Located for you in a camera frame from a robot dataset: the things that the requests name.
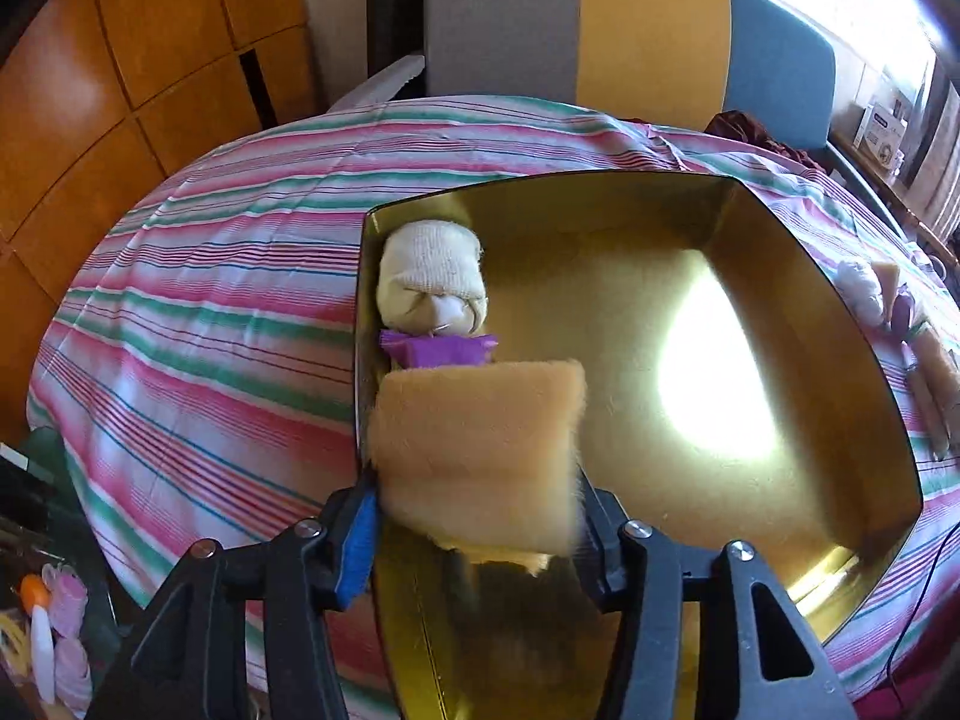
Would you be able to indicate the yellow sponge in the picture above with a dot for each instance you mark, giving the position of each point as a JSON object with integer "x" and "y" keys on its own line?
{"x": 889, "y": 277}
{"x": 472, "y": 450}

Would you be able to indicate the wooden wardrobe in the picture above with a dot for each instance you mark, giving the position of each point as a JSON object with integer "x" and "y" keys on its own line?
{"x": 112, "y": 52}

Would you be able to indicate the striped bedsheet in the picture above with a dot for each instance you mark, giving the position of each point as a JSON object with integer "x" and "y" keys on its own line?
{"x": 225, "y": 315}

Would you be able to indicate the brown bar packet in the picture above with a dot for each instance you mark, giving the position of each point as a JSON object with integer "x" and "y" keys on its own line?
{"x": 930, "y": 412}

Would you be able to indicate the white armrest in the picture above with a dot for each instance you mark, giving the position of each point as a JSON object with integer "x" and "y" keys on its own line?
{"x": 382, "y": 86}

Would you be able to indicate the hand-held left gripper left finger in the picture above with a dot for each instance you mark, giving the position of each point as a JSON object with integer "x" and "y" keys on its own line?
{"x": 364, "y": 540}

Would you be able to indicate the dark red cloth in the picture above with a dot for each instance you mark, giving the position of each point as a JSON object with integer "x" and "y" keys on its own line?
{"x": 742, "y": 131}

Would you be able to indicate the striped curtain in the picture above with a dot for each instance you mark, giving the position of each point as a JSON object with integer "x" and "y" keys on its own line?
{"x": 937, "y": 157}

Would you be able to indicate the white carton box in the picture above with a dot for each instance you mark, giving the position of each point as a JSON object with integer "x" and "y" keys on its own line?
{"x": 881, "y": 131}

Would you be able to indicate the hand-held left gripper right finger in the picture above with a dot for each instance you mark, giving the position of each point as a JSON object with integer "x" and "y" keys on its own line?
{"x": 594, "y": 536}

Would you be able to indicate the small purple packet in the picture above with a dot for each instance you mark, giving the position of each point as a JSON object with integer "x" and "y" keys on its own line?
{"x": 435, "y": 350}

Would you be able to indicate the grey yellow blue chair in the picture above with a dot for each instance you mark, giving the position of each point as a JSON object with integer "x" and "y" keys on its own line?
{"x": 645, "y": 30}

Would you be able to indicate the black rolled mat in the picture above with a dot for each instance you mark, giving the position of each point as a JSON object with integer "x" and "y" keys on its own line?
{"x": 394, "y": 7}

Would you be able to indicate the white sock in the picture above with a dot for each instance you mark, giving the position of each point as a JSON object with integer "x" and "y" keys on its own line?
{"x": 859, "y": 292}

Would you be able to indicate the wooden side desk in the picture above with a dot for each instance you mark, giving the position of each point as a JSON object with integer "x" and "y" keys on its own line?
{"x": 862, "y": 165}

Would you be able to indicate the gold metal tin box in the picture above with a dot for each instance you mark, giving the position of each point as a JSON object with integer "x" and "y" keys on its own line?
{"x": 600, "y": 315}

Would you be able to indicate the white bottle orange cap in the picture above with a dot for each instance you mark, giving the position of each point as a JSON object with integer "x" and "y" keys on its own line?
{"x": 41, "y": 637}

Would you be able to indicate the cream rolled sock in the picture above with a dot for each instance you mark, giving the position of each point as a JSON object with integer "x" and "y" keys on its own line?
{"x": 431, "y": 262}

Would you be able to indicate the pink plastic items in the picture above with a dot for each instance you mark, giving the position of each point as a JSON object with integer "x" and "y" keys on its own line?
{"x": 71, "y": 592}

